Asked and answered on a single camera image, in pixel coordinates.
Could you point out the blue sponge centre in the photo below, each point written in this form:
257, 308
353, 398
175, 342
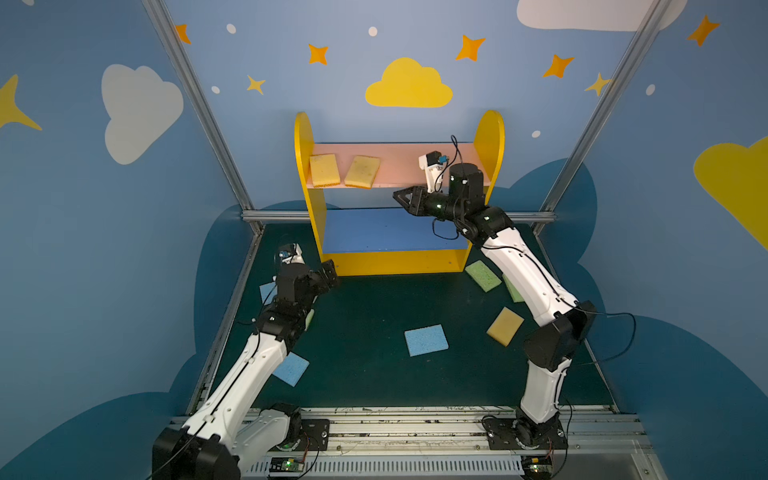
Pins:
426, 340

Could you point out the blue sponge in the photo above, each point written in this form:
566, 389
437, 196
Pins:
291, 370
267, 292
426, 340

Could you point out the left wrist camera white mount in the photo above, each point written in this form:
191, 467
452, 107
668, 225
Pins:
290, 254

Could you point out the blue sponge far left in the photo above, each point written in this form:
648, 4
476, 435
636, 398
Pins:
267, 292

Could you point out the yellow shelf with coloured boards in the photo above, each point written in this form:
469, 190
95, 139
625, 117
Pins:
367, 241

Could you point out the aluminium frame post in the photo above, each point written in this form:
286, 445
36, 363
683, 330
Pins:
635, 53
161, 20

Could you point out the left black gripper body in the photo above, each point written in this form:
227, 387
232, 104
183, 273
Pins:
327, 275

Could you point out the right aluminium frame post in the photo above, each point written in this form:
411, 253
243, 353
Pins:
635, 53

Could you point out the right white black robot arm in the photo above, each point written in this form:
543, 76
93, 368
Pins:
563, 322

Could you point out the green sponge left lower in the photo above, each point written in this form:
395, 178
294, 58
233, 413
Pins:
309, 318

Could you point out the green circuit board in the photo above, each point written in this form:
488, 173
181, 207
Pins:
537, 467
286, 465

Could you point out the green sponge right outer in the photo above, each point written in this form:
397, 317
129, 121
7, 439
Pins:
514, 293

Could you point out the blue sponge near left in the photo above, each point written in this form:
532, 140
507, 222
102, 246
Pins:
291, 370

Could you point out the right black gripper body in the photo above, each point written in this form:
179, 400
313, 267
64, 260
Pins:
422, 202

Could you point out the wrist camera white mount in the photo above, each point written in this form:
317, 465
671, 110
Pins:
290, 254
433, 164

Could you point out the left aluminium frame post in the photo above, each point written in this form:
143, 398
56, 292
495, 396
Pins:
161, 20

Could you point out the right green circuit board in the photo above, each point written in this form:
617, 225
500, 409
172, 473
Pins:
537, 467

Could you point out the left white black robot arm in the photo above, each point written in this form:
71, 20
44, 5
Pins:
213, 443

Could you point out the green sponge right inner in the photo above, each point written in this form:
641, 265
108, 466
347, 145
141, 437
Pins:
483, 276

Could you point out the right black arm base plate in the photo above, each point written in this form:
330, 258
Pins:
522, 433

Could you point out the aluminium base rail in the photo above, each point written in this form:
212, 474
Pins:
450, 443

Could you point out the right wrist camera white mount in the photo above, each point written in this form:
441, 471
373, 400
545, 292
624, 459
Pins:
433, 164

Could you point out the left green circuit board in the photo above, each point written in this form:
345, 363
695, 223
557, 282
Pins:
286, 465

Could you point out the green sponge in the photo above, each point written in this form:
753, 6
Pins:
309, 318
483, 276
514, 293

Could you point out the rear aluminium frame bar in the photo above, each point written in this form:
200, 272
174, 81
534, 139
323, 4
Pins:
287, 216

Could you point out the yellow sponge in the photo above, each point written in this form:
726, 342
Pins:
324, 171
362, 172
505, 326

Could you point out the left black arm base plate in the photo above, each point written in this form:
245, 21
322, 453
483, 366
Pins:
313, 435

